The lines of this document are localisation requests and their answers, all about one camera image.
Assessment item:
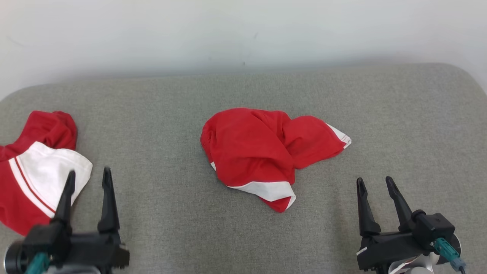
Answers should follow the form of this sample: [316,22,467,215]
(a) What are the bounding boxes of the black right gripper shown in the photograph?
[356,176,434,272]

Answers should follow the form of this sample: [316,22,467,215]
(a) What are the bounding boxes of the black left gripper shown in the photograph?
[49,167,130,274]

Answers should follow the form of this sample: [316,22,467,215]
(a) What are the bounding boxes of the red and white jersey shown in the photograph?
[0,110,93,236]

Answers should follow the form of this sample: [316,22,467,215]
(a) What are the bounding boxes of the red shorts with white trim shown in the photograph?
[200,108,352,213]

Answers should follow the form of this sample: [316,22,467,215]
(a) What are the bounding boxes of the grey fabric sofa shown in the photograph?
[0,63,487,274]

